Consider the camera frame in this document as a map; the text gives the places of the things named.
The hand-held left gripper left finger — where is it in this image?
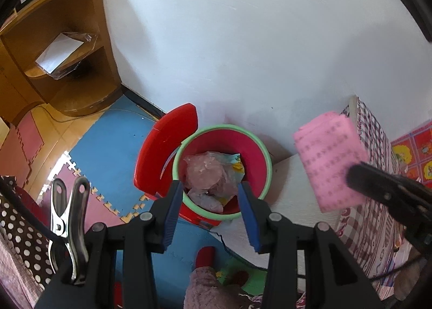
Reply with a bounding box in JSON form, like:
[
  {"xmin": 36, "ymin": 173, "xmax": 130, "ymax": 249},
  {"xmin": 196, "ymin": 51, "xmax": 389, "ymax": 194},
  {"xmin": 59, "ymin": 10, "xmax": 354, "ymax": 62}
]
[{"xmin": 34, "ymin": 179, "xmax": 184, "ymax": 309}]

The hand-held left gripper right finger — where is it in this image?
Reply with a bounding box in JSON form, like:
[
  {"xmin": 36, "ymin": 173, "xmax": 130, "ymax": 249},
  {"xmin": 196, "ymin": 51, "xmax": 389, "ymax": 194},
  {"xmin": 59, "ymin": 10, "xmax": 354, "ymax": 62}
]
[{"xmin": 237, "ymin": 181, "xmax": 385, "ymax": 309}]

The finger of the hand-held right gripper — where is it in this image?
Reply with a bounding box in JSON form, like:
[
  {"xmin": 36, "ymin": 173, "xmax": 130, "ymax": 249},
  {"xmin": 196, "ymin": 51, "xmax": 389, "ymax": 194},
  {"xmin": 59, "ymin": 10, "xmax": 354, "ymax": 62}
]
[{"xmin": 347, "ymin": 161, "xmax": 406, "ymax": 205}]

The pink patterned cloth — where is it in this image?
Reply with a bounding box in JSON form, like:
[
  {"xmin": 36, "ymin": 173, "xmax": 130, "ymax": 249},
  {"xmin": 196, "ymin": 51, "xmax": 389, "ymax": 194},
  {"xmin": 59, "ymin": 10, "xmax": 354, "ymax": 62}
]
[{"xmin": 293, "ymin": 111, "xmax": 370, "ymax": 213}]

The clear plastic bag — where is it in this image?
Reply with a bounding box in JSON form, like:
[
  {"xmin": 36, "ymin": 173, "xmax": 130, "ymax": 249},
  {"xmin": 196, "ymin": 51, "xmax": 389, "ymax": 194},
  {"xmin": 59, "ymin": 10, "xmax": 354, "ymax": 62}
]
[{"xmin": 183, "ymin": 151, "xmax": 237, "ymax": 213}]

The red bin green rim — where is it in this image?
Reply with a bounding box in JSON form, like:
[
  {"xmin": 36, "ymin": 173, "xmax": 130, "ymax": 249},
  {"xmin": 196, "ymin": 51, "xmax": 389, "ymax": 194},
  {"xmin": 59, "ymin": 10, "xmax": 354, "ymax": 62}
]
[{"xmin": 133, "ymin": 103, "xmax": 272, "ymax": 229}]

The person's right hand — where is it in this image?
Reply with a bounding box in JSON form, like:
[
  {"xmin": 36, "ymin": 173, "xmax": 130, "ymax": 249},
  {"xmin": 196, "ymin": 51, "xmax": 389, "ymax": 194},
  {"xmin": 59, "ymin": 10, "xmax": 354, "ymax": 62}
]
[{"xmin": 393, "ymin": 258, "xmax": 427, "ymax": 301}]

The checkered heart bed sheet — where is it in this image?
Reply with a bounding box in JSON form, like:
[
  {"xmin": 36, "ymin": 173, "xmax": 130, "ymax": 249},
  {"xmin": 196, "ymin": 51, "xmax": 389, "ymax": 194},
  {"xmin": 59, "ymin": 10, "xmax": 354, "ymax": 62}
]
[{"xmin": 334, "ymin": 96, "xmax": 416, "ymax": 299}]

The red floral printed cloth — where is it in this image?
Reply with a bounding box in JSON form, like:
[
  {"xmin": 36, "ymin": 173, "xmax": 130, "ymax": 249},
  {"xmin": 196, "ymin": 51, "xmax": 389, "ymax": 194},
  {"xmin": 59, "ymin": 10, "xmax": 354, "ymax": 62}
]
[{"xmin": 390, "ymin": 120, "xmax": 432, "ymax": 190}]

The white wooden table side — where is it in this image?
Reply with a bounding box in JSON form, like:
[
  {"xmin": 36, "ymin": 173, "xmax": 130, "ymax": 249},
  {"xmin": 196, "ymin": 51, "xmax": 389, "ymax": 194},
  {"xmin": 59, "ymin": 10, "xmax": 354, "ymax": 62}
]
[{"xmin": 219, "ymin": 95, "xmax": 360, "ymax": 283}]

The red slipper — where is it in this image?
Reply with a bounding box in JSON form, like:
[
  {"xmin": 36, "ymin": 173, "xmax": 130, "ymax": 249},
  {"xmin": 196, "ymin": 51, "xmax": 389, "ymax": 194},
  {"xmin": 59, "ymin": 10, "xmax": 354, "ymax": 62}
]
[
  {"xmin": 195, "ymin": 246, "xmax": 215, "ymax": 269},
  {"xmin": 224, "ymin": 269, "xmax": 250, "ymax": 287}
]

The pink fuzzy slipper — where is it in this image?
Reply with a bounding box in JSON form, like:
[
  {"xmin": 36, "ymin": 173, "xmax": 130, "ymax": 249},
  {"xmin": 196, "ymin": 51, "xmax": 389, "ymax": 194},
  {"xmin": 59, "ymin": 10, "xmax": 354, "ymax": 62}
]
[{"xmin": 183, "ymin": 267, "xmax": 264, "ymax": 309}]

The foam puzzle floor mat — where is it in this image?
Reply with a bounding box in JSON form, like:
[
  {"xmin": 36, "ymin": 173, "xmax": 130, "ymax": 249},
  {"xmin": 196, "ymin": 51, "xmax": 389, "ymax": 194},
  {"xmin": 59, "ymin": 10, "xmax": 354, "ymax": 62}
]
[{"xmin": 0, "ymin": 93, "xmax": 271, "ymax": 309}]

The metal spring clip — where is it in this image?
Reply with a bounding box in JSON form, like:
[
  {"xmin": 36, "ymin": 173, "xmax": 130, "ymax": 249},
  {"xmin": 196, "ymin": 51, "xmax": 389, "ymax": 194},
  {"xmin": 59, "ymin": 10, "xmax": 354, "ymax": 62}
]
[{"xmin": 48, "ymin": 176, "xmax": 91, "ymax": 285}]

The dark polka dot cloth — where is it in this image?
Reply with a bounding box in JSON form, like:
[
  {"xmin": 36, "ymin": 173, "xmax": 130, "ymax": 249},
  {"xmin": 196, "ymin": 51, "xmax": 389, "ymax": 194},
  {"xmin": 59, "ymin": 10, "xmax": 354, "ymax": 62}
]
[{"xmin": 0, "ymin": 176, "xmax": 56, "ymax": 291}]

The plastic-wrapped white paper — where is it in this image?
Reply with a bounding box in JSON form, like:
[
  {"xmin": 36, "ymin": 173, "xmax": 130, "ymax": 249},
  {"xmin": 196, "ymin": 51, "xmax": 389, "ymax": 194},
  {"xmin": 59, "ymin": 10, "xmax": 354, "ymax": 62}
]
[{"xmin": 35, "ymin": 32, "xmax": 99, "ymax": 79}]

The wooden cabinet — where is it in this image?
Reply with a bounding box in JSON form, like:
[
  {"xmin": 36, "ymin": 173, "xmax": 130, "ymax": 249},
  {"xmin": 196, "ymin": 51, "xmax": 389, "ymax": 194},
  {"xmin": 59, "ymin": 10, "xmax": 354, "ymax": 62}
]
[{"xmin": 0, "ymin": 0, "xmax": 122, "ymax": 127}]

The thin black cable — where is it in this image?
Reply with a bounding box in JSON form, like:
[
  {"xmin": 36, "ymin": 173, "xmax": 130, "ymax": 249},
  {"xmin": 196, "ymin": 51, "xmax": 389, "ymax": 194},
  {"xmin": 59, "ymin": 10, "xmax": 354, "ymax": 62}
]
[{"xmin": 207, "ymin": 230, "xmax": 271, "ymax": 271}]

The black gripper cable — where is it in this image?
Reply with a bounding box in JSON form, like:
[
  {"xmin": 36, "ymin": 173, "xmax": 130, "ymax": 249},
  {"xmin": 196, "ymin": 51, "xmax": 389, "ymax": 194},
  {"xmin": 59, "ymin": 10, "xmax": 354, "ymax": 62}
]
[
  {"xmin": 0, "ymin": 179, "xmax": 65, "ymax": 249},
  {"xmin": 368, "ymin": 248, "xmax": 426, "ymax": 284}
]

